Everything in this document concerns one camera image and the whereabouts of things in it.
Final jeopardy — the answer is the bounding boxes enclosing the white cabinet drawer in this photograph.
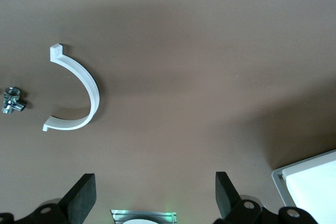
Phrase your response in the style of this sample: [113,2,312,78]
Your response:
[282,155,336,224]

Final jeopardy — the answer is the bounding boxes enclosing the white drawer cabinet housing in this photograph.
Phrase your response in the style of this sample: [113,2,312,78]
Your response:
[271,150,336,224]

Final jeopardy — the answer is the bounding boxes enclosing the small silver metal fitting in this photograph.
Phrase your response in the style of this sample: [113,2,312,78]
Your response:
[2,86,29,114]

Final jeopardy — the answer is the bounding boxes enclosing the white curved plastic bracket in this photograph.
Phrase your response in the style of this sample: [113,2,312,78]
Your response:
[42,43,101,132]

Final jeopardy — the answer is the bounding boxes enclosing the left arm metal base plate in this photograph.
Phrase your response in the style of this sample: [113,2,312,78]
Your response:
[109,209,178,224]

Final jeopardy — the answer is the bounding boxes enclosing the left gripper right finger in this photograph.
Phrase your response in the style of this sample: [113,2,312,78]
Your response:
[215,171,264,224]

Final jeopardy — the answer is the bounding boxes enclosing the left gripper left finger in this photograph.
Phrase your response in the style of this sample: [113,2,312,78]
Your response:
[26,173,97,224]

